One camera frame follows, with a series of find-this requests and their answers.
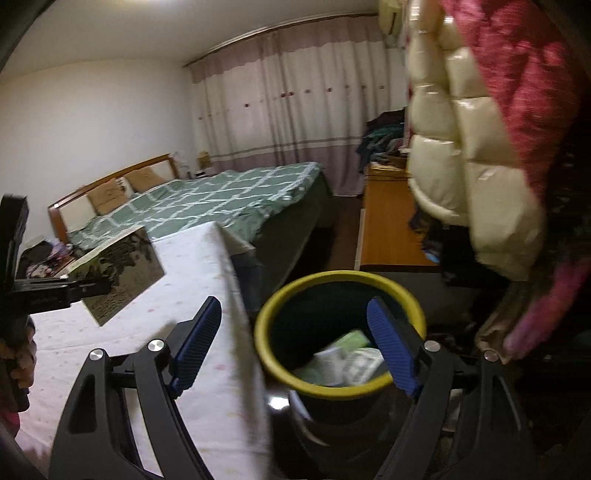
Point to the dark clothes heap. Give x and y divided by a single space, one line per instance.
41 256

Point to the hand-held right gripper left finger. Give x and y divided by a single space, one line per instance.
194 350

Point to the dark bin with yellow rim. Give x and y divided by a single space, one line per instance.
332 415

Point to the cream air conditioner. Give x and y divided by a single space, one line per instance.
392 18

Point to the small cardboard box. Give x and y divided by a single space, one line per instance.
204 160

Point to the pile of clothes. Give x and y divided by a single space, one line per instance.
381 138

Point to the red dotted quilted jacket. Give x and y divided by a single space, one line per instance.
521 69

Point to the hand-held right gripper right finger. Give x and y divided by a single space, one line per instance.
392 350

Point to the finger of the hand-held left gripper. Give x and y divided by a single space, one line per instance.
55 290

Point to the pink fleece garment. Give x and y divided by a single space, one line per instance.
545 314

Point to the brown pillow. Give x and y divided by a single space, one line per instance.
145 179
106 196

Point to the leaf print carton box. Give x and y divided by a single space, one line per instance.
124 267

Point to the white tissue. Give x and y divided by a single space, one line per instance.
323 367

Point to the pink and white curtain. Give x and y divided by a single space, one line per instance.
300 101

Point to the wooden cabinet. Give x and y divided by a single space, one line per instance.
388 221

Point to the green plaid duvet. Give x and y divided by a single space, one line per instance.
221 194

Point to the cream puffer jacket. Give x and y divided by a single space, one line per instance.
485 184

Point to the wooden bed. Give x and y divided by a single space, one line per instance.
76 207

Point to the person's left hand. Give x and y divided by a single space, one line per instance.
25 360

